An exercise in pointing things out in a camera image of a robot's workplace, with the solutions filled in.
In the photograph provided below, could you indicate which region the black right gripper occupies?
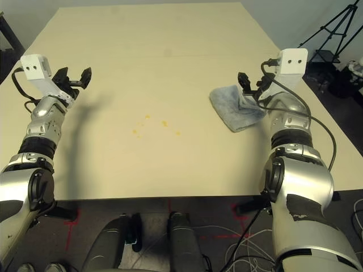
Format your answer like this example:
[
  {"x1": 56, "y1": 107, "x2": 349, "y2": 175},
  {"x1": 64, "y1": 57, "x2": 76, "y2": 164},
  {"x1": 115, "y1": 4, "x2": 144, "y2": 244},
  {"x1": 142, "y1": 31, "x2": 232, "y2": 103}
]
[{"x1": 237, "y1": 71, "x2": 275, "y2": 100}]

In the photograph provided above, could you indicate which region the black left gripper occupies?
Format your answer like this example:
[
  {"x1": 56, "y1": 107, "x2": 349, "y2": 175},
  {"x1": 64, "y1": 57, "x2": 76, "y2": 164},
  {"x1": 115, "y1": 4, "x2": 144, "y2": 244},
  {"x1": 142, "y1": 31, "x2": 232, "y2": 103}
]
[{"x1": 52, "y1": 67, "x2": 92, "y2": 99}]

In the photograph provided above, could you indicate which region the light blue fluffy rag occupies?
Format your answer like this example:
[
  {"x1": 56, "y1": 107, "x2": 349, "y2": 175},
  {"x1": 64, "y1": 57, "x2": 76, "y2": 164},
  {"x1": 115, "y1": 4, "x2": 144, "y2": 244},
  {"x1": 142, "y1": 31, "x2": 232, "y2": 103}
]
[{"x1": 209, "y1": 84, "x2": 267, "y2": 133}]

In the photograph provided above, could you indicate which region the black bag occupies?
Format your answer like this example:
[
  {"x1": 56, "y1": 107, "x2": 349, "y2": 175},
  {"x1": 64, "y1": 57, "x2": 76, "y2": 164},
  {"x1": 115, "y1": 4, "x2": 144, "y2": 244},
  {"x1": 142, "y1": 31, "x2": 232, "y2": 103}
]
[{"x1": 303, "y1": 63, "x2": 363, "y2": 99}]

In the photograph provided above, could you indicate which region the black tripod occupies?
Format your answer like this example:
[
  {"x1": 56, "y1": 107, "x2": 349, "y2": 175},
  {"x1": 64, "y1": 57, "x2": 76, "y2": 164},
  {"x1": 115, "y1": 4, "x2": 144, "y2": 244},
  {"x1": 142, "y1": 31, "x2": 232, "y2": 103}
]
[{"x1": 297, "y1": 0, "x2": 363, "y2": 65}]

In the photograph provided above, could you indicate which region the yellow liquid spill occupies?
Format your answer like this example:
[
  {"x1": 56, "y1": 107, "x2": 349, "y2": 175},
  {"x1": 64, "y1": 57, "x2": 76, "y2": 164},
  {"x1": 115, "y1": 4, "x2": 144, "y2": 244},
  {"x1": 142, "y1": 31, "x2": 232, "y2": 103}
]
[{"x1": 132, "y1": 113, "x2": 182, "y2": 140}]

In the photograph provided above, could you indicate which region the black table foot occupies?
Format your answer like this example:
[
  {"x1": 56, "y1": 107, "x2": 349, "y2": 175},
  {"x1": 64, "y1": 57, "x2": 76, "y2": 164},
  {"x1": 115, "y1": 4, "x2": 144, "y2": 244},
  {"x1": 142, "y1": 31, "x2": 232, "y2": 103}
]
[
  {"x1": 235, "y1": 197, "x2": 272, "y2": 215},
  {"x1": 42, "y1": 205, "x2": 79, "y2": 222}
]

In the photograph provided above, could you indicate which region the dark grey robot left leg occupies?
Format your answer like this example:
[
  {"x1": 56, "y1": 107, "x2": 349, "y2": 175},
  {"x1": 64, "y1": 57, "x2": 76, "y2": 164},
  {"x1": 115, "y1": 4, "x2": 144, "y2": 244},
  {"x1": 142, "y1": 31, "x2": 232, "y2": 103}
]
[{"x1": 82, "y1": 214, "x2": 134, "y2": 272}]

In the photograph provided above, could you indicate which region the dark grey robot leg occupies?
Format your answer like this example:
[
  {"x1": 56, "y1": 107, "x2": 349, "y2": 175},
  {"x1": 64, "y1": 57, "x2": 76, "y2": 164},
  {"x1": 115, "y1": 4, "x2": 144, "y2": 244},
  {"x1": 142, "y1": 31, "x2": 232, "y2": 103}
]
[
  {"x1": 167, "y1": 212, "x2": 212, "y2": 272},
  {"x1": 82, "y1": 214, "x2": 134, "y2": 272}
]

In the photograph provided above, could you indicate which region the dark grey robot right leg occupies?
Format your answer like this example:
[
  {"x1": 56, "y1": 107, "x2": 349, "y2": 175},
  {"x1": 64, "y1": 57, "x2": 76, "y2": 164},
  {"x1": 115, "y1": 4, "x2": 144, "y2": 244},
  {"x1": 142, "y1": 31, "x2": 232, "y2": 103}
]
[{"x1": 167, "y1": 212, "x2": 212, "y2": 272}]

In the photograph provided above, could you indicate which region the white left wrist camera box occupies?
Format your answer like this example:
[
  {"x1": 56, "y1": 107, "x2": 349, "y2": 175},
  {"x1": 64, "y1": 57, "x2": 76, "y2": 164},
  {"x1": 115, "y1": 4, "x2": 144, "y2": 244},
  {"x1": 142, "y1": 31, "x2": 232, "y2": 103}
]
[{"x1": 20, "y1": 53, "x2": 81, "y2": 109}]

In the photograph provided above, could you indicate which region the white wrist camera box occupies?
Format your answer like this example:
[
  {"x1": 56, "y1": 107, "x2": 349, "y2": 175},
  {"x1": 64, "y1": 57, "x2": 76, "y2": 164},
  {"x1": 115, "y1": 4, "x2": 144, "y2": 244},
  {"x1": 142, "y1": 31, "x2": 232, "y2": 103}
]
[
  {"x1": 20, "y1": 53, "x2": 81, "y2": 109},
  {"x1": 256, "y1": 48, "x2": 309, "y2": 103}
]

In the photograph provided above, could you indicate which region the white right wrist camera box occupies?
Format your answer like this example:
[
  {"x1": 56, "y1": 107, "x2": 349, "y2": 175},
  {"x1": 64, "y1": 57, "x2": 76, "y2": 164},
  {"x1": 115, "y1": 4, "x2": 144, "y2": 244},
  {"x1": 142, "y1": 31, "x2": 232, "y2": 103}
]
[{"x1": 256, "y1": 48, "x2": 309, "y2": 103}]

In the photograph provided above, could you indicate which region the black left wrist camera cable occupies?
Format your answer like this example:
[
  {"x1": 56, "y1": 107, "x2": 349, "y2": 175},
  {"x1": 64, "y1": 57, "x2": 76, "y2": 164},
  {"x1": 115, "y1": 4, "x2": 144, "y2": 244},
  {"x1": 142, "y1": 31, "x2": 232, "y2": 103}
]
[{"x1": 11, "y1": 67, "x2": 43, "y2": 114}]

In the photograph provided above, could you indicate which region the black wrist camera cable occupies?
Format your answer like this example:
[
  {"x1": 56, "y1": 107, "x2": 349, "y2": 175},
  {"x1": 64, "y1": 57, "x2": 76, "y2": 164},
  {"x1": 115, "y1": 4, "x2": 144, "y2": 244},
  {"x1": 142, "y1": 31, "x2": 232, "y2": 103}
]
[
  {"x1": 260, "y1": 58, "x2": 339, "y2": 172},
  {"x1": 11, "y1": 67, "x2": 43, "y2": 114}
]

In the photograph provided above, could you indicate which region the black metal shelf frame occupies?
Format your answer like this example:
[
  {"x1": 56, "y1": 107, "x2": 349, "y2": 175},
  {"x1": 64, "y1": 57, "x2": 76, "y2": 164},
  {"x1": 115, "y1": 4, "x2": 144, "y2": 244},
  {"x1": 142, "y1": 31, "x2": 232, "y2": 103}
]
[{"x1": 0, "y1": 11, "x2": 27, "y2": 84}]

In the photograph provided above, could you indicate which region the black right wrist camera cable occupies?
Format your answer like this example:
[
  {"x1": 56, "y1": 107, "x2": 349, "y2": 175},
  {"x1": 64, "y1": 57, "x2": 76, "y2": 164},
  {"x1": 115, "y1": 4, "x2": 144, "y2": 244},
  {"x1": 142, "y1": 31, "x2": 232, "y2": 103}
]
[{"x1": 260, "y1": 58, "x2": 339, "y2": 172}]

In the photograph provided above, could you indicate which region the black floor cable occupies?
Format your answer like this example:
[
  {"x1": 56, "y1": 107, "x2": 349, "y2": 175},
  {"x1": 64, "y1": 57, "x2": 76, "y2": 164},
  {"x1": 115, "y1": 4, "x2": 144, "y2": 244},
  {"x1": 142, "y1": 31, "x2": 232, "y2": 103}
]
[{"x1": 225, "y1": 209, "x2": 263, "y2": 272}]

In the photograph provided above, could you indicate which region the white floor cable tangle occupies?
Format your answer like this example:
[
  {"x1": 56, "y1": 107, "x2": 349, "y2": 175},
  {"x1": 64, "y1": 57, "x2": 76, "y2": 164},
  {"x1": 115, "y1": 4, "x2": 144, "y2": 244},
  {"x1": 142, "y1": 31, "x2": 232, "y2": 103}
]
[{"x1": 198, "y1": 223, "x2": 280, "y2": 272}]

